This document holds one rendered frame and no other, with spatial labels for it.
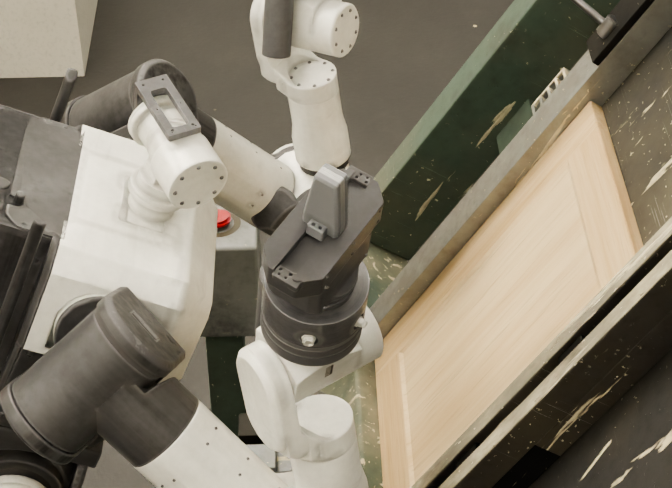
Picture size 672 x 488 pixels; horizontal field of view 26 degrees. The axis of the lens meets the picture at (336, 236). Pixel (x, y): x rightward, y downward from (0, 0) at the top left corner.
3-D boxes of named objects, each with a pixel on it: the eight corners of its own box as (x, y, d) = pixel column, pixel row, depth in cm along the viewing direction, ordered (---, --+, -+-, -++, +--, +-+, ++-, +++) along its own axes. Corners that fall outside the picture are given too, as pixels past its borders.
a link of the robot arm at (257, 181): (304, 274, 191) (182, 203, 176) (272, 217, 200) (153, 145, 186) (364, 211, 188) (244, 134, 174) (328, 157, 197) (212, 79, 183)
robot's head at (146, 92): (155, 192, 151) (156, 140, 145) (122, 138, 155) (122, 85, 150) (210, 175, 153) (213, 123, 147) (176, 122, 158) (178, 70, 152)
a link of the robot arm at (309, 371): (297, 368, 119) (289, 433, 128) (403, 311, 123) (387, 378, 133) (224, 270, 124) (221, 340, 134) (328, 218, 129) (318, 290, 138)
